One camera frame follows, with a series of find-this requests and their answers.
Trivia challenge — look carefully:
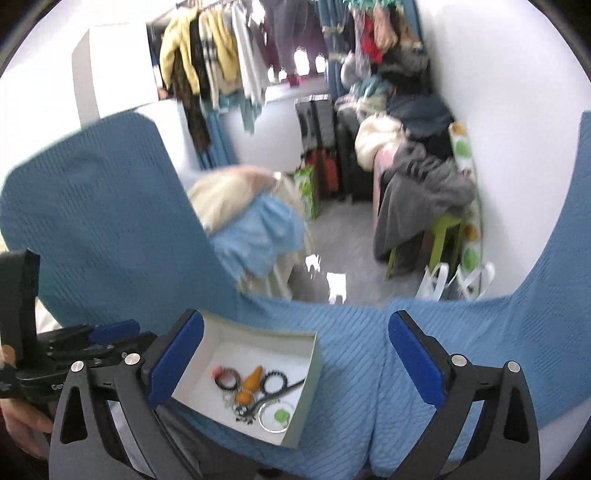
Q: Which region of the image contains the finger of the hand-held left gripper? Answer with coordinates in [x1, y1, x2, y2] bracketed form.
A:
[46, 324, 93, 352]
[90, 320, 140, 344]

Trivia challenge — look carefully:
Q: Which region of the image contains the black suitcase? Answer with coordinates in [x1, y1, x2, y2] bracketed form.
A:
[295, 95, 338, 153]
[335, 108, 376, 204]

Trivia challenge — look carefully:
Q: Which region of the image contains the silver bangle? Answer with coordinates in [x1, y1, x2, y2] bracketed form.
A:
[257, 398, 297, 433]

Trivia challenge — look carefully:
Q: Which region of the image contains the person's left hand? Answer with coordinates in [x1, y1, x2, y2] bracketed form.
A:
[0, 401, 52, 455]

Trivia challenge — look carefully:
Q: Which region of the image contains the dark beaded bracelet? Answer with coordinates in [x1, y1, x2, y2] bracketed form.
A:
[262, 369, 290, 393]

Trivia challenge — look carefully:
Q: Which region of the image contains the red suitcase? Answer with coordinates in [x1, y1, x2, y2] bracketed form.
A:
[305, 148, 343, 200]

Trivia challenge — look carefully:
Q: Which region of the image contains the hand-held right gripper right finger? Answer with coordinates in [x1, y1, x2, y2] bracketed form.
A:
[389, 310, 541, 480]

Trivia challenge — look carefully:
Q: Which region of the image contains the row of hanging clothes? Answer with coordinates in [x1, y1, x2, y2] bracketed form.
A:
[157, 0, 430, 169]

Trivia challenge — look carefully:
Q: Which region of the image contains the light blue cloth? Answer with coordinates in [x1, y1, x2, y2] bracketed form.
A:
[210, 194, 310, 280]

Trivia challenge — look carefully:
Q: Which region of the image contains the white cabinet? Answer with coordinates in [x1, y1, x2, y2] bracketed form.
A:
[71, 23, 161, 131]

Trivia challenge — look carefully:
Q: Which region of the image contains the patterned ring keychain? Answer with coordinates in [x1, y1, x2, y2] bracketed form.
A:
[214, 369, 242, 407]

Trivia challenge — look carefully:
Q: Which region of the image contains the orange carrot-shaped hair clip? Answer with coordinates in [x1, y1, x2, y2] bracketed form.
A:
[235, 366, 264, 404]

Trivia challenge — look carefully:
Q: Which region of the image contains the pale green cardboard box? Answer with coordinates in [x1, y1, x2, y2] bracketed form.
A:
[171, 310, 324, 449]

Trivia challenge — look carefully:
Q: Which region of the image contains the cream clothing bundle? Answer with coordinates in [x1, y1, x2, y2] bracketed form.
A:
[355, 113, 403, 172]

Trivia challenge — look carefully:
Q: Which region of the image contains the blue textured blanket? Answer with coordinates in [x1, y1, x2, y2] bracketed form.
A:
[0, 111, 591, 480]

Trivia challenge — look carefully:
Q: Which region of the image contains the grey fleece blanket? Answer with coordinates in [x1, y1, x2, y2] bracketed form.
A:
[373, 143, 477, 262]

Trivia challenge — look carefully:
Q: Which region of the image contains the dark metal hairpin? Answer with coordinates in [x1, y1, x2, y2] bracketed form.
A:
[249, 378, 306, 412]

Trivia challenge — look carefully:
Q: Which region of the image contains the green plastic stool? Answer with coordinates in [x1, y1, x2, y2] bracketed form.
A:
[385, 215, 465, 282]

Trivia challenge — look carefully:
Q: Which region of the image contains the pile of clothes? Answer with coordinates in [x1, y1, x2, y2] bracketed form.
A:
[337, 46, 456, 160]

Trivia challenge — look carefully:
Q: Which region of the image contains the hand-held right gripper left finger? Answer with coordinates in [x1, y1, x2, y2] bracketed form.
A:
[50, 309, 205, 480]

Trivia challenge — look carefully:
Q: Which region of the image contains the white tote bag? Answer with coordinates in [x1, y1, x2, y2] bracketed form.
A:
[416, 262, 496, 304]

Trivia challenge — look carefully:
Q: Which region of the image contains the black and white bead charm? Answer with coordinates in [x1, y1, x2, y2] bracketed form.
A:
[231, 401, 257, 424]

